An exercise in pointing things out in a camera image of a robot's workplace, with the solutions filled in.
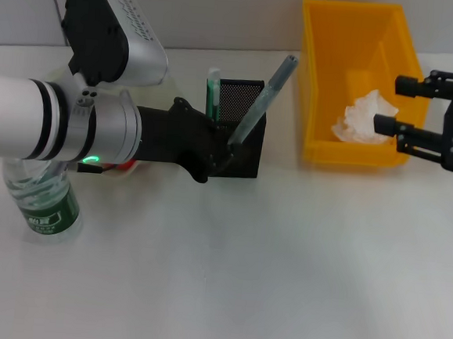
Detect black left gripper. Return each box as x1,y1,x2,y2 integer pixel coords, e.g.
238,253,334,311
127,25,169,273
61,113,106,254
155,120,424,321
131,93,241,186

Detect white paper ball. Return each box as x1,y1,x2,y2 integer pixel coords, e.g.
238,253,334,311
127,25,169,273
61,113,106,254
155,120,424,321
329,86,401,147

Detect green white utility knife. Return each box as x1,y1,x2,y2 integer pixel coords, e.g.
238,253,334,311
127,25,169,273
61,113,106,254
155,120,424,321
203,66,224,123

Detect grey glitter pen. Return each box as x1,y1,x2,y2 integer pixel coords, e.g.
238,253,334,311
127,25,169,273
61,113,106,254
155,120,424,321
227,50,299,150

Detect red orange fruit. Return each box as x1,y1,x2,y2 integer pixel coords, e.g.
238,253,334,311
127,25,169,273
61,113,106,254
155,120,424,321
104,158,138,171

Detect clear green label water bottle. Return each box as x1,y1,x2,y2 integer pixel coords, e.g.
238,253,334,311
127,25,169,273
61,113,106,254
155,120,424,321
0,155,88,247

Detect black mesh pen holder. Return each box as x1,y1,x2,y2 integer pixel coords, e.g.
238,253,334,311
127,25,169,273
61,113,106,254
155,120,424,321
200,75,271,181

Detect translucent green fruit plate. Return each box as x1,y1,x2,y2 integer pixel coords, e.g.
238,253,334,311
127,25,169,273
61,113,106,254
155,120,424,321
39,60,180,184

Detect yellow plastic bin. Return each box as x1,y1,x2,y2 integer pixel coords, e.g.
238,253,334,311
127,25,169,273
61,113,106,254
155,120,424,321
289,0,438,172

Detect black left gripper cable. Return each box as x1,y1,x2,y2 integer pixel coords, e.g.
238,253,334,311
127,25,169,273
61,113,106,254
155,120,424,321
75,160,119,176

